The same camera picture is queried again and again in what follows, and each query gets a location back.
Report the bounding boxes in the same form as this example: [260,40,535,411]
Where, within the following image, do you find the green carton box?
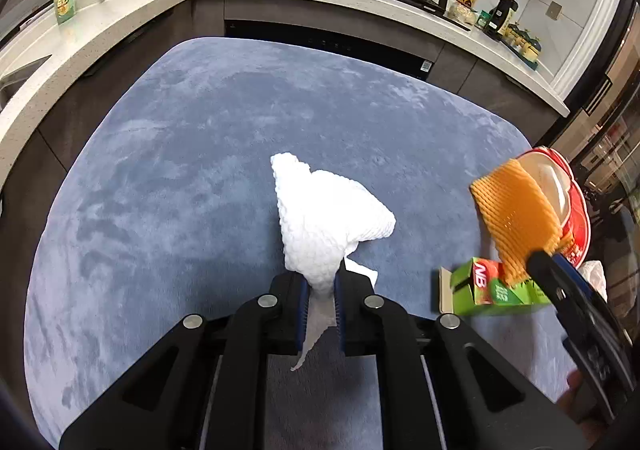
[439,257,551,317]

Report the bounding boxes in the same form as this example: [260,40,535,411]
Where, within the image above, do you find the red instant noodle cup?
[518,147,591,268]

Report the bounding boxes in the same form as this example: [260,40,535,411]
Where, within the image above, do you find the trash bin with white bag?
[578,260,608,302]

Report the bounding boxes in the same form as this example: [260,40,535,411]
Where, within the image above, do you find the person's right hand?
[556,369,603,446]

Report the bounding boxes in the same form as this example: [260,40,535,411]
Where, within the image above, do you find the blue plush table cloth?
[22,36,582,450]

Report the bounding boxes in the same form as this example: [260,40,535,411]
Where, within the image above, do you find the blue yellow spice jar set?
[501,23,542,71]

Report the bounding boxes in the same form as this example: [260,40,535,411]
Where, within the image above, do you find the small green jar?
[475,10,490,30]

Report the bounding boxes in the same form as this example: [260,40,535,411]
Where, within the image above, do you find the dark soy sauce bottle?
[484,0,518,42]

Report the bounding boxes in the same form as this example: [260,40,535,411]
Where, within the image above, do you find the white bowl of garlic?
[447,0,477,26]

